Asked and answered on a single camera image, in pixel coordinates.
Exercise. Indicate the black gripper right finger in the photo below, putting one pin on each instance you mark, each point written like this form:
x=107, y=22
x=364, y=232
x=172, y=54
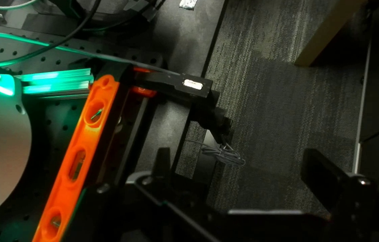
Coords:
x=325, y=177

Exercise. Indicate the orange spirit level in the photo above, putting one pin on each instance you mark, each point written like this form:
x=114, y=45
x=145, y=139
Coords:
x=86, y=135

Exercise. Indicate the wooden post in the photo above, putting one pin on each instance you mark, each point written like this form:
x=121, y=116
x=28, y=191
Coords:
x=327, y=31

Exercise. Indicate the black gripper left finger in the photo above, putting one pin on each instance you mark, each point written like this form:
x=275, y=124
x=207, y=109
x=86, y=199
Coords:
x=162, y=166

